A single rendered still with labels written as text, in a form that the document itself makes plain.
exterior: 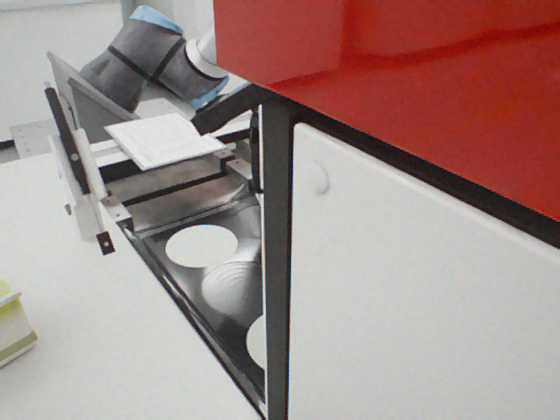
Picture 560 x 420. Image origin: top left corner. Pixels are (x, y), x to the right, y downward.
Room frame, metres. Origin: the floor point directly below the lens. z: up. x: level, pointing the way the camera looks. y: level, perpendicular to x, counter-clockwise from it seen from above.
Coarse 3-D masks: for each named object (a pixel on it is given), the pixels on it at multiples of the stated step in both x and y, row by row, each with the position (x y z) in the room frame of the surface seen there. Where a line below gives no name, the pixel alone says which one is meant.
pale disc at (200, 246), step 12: (192, 228) 0.58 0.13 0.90; (204, 228) 0.58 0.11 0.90; (216, 228) 0.58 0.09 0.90; (180, 240) 0.55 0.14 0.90; (192, 240) 0.55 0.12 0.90; (204, 240) 0.55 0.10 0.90; (216, 240) 0.55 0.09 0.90; (228, 240) 0.55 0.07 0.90; (168, 252) 0.52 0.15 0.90; (180, 252) 0.52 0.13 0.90; (192, 252) 0.52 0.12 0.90; (204, 252) 0.52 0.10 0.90; (216, 252) 0.52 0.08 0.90; (228, 252) 0.52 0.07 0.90; (180, 264) 0.49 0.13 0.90; (192, 264) 0.49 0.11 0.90; (204, 264) 0.49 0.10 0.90; (216, 264) 0.49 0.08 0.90
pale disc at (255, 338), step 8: (256, 328) 0.38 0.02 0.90; (248, 336) 0.36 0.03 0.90; (256, 336) 0.36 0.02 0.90; (248, 344) 0.35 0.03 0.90; (256, 344) 0.35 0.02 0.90; (256, 352) 0.34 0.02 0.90; (264, 352) 0.34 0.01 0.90; (256, 360) 0.33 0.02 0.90; (264, 360) 0.33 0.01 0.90; (264, 368) 0.32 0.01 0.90
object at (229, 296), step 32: (192, 224) 0.59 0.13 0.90; (224, 224) 0.59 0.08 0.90; (256, 224) 0.59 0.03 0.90; (160, 256) 0.51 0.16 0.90; (256, 256) 0.51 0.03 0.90; (192, 288) 0.44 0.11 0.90; (224, 288) 0.44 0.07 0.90; (256, 288) 0.44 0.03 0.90; (224, 320) 0.39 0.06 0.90; (256, 320) 0.39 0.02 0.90; (256, 384) 0.30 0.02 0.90
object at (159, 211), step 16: (176, 192) 0.72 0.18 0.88; (192, 192) 0.72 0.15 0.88; (208, 192) 0.72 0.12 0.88; (224, 192) 0.72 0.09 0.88; (240, 192) 0.72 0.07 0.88; (128, 208) 0.67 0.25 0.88; (144, 208) 0.67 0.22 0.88; (160, 208) 0.67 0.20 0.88; (176, 208) 0.67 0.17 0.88; (192, 208) 0.67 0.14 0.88; (208, 208) 0.67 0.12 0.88; (144, 224) 0.62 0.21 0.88; (160, 224) 0.62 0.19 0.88; (128, 240) 0.59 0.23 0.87
